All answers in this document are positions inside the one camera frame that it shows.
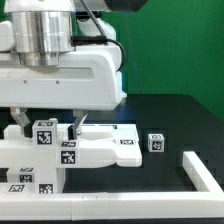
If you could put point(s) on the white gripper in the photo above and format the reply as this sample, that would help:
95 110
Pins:
85 79

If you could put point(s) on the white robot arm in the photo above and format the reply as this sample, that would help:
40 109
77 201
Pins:
60 54

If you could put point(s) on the white chair back frame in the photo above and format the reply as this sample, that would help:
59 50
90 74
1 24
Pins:
98 146

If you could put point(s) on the white U-shaped obstacle frame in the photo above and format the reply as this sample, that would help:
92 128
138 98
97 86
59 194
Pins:
207 201

